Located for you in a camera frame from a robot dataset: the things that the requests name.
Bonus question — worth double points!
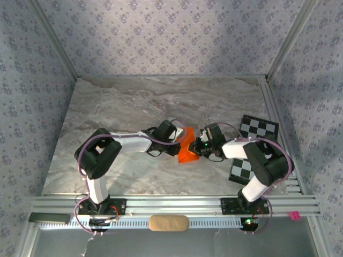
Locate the aluminium frame post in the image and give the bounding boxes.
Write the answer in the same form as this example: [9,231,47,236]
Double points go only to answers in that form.
[266,0,319,79]

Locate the black grey checkerboard panel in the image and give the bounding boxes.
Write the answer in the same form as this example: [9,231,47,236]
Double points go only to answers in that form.
[228,114,279,185]

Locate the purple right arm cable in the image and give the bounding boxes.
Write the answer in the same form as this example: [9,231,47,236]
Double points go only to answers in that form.
[214,122,292,235]

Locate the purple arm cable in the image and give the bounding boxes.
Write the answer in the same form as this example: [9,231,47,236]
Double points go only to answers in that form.
[214,122,292,235]
[74,119,186,236]

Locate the controller board with wires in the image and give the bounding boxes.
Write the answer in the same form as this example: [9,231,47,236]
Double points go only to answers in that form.
[88,217,120,232]

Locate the long aluminium profile rail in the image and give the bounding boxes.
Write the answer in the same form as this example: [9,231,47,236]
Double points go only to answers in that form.
[29,195,321,217]

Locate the orange cloth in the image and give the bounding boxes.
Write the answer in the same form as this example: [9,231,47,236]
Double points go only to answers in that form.
[177,126,200,163]

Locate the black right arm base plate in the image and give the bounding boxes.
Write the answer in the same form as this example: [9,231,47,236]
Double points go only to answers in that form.
[221,197,270,215]

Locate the flat black bar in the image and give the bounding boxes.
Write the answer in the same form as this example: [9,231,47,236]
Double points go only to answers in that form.
[28,213,70,225]

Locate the white slotted cable duct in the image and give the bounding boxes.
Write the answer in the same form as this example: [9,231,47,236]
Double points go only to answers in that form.
[40,216,244,230]

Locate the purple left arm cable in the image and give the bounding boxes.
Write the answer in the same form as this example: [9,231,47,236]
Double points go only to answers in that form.
[74,119,186,236]

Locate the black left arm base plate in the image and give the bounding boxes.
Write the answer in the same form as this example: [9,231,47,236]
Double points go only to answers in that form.
[78,198,127,216]

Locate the controller board with green light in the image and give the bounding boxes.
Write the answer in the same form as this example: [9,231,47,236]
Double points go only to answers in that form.
[240,217,260,231]

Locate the tan oval cork pad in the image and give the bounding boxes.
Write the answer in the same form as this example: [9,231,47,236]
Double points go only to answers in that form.
[148,215,190,232]

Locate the aluminium side rail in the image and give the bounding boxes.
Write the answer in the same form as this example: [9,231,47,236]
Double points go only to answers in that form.
[258,81,305,195]

